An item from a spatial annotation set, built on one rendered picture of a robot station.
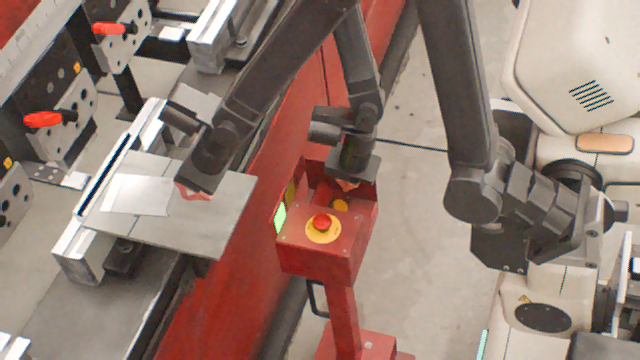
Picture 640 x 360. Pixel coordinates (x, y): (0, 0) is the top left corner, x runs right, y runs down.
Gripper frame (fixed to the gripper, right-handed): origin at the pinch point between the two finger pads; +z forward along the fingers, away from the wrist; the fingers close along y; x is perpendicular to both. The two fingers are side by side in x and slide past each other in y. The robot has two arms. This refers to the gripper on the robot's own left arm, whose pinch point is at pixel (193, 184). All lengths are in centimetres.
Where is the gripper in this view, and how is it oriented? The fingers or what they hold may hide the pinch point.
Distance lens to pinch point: 137.7
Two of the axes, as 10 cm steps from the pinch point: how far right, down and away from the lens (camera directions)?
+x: 8.6, 4.8, 1.6
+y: -3.2, 7.6, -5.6
